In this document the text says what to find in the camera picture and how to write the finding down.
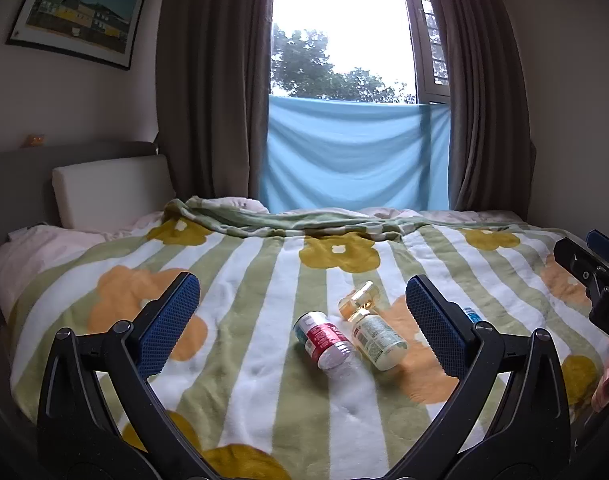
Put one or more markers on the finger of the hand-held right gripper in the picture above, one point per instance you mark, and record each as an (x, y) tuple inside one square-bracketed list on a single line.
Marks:
[(606, 245), (576, 260)]

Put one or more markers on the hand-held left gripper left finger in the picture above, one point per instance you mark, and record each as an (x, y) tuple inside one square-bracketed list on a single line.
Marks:
[(169, 325)]

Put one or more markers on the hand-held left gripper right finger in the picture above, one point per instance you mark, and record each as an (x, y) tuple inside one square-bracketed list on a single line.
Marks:
[(439, 330)]

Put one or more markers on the clear cup with red label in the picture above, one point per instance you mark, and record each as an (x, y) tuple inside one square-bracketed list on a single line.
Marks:
[(324, 340)]

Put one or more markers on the small blue white item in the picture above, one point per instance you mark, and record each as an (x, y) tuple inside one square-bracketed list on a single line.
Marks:
[(471, 316)]

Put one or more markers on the yellowish bottle with white label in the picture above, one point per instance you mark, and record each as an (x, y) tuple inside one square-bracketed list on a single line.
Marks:
[(379, 342)]

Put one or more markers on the small clear gold bottle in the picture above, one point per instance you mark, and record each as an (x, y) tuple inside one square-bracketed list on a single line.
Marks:
[(359, 300)]

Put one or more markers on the striped floral blanket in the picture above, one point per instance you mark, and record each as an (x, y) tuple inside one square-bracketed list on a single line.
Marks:
[(264, 360)]

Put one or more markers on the white headboard cushion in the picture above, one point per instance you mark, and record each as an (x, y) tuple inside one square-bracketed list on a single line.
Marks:
[(109, 195)]

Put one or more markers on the light blue cloth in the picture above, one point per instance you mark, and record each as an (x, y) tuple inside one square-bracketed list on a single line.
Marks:
[(354, 155)]

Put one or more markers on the brown curtain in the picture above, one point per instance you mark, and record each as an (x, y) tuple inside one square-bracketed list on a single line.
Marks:
[(209, 85), (479, 85)]

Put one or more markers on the small orange figurine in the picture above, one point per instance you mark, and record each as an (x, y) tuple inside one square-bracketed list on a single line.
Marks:
[(34, 140)]

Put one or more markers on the green tree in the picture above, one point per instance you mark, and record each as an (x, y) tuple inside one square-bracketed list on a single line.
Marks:
[(319, 70)]

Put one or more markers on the framed wall picture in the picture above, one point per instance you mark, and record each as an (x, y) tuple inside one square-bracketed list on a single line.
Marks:
[(77, 10)]

